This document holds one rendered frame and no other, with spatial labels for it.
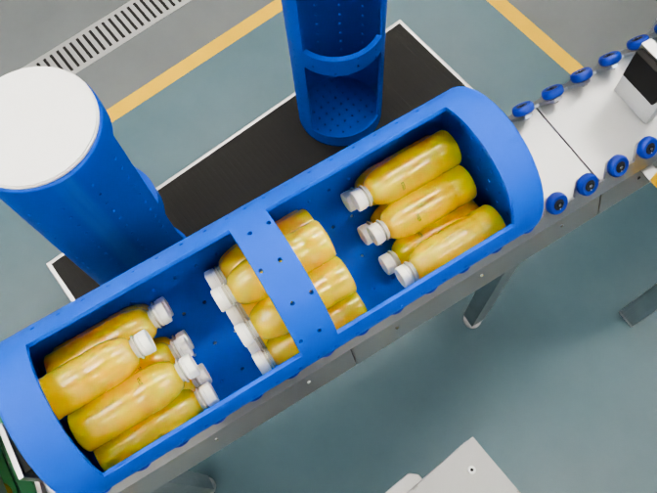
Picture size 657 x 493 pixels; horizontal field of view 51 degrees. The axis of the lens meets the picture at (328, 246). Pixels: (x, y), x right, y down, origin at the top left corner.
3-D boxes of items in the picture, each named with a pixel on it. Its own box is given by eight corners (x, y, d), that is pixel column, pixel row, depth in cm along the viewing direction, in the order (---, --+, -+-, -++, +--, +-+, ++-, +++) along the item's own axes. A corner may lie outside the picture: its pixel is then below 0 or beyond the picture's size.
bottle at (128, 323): (62, 399, 106) (168, 337, 109) (37, 361, 105) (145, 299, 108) (69, 388, 113) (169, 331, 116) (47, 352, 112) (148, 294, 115)
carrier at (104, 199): (191, 318, 211) (205, 233, 221) (84, 197, 130) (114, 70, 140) (102, 311, 213) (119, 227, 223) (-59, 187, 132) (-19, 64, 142)
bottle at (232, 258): (303, 214, 121) (210, 266, 118) (303, 201, 114) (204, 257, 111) (324, 247, 119) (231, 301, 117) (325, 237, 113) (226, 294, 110)
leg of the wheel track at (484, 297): (484, 322, 222) (529, 254, 163) (469, 332, 221) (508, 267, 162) (473, 307, 224) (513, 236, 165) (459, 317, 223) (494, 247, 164)
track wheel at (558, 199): (567, 190, 130) (560, 186, 131) (548, 201, 129) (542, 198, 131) (571, 208, 132) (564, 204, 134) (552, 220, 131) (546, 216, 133)
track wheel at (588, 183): (598, 170, 131) (591, 167, 133) (580, 182, 130) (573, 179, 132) (602, 190, 133) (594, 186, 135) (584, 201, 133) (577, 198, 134)
